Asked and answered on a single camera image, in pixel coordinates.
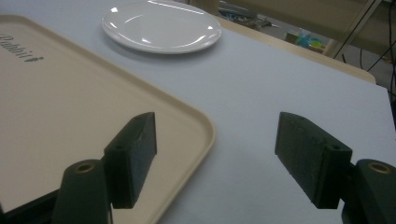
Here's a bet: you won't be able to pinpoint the beige plastic tray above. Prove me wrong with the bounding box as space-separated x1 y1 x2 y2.
0 14 217 224

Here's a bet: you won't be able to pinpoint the black cable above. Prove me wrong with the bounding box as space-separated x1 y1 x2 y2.
367 0 396 94

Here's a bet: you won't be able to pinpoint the white round plate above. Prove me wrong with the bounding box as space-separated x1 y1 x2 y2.
101 0 223 55

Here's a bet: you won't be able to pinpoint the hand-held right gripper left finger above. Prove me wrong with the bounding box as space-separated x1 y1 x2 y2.
103 111 158 210

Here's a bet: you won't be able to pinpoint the metal stand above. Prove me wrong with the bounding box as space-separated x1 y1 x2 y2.
323 0 383 60

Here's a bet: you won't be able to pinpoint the colourful small objects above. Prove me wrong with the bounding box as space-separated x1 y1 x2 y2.
285 29 327 53

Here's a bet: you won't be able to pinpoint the dark clutter of tools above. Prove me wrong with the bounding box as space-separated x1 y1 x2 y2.
218 1 274 31

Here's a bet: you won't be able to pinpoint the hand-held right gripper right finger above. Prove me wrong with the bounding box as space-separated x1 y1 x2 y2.
274 111 354 210

